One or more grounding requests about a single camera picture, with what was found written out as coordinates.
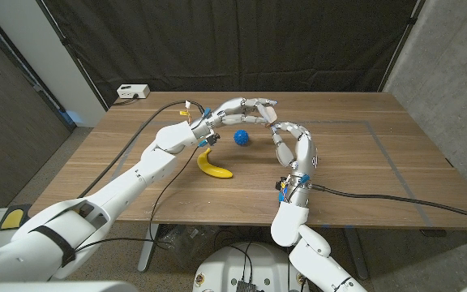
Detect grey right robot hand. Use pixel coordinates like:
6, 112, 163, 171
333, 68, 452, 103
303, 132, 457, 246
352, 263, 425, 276
269, 121, 319, 178

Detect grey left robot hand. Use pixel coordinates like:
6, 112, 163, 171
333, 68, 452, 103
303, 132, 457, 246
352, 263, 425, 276
199, 97, 279, 137

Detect blue spiky ball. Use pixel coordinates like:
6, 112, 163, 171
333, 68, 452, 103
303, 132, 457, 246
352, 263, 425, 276
233, 129, 251, 147

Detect yellow banana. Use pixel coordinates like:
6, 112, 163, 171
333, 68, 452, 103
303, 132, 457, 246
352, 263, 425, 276
196, 148, 234, 179

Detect white power socket box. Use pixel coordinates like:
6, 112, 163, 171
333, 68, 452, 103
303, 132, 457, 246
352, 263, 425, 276
116, 84, 151, 100

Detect grey table leg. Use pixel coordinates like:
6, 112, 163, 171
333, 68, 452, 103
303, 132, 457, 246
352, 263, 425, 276
342, 227, 371, 281

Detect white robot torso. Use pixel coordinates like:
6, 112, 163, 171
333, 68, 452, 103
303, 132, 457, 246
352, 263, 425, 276
192, 242, 311, 292

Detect clear plastic bag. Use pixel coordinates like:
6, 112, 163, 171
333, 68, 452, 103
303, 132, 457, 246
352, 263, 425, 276
164, 225, 218, 264

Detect black backdrop stand pole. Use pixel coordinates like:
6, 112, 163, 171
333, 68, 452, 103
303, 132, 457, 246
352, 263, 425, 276
377, 0, 425, 92
34, 0, 109, 110

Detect white table leg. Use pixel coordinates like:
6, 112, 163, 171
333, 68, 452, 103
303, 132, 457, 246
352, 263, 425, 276
137, 223, 160, 273

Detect dark grey door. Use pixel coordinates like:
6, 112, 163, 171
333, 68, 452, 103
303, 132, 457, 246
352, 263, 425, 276
0, 15, 76, 212

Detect yellow and black foot pedal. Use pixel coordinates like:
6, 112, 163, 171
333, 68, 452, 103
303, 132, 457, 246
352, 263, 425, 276
0, 204, 34, 231

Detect thin black cable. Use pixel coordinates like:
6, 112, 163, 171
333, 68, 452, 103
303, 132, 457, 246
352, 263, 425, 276
73, 145, 200, 255

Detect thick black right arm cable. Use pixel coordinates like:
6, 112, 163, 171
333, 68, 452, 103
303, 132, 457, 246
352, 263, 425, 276
312, 184, 467, 224

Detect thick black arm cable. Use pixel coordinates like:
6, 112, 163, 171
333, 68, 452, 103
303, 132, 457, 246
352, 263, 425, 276
77, 100, 206, 200
312, 184, 467, 224

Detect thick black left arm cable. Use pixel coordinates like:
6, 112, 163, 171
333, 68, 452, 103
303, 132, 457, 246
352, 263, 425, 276
77, 100, 206, 200

